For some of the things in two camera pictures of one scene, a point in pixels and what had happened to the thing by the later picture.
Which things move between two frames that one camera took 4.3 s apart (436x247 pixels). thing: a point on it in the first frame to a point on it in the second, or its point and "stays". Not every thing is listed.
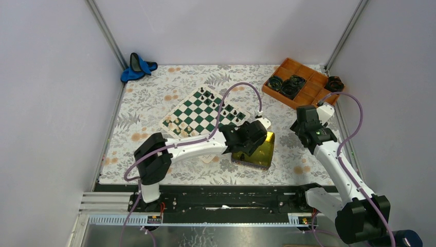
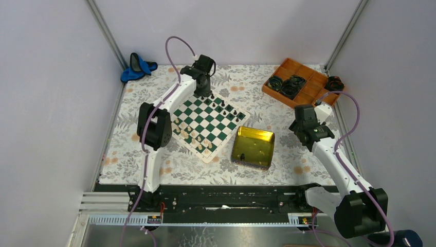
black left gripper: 249,149 to 203,91
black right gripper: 295,127 stays
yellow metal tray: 261,159 stays
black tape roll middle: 290,87 stays
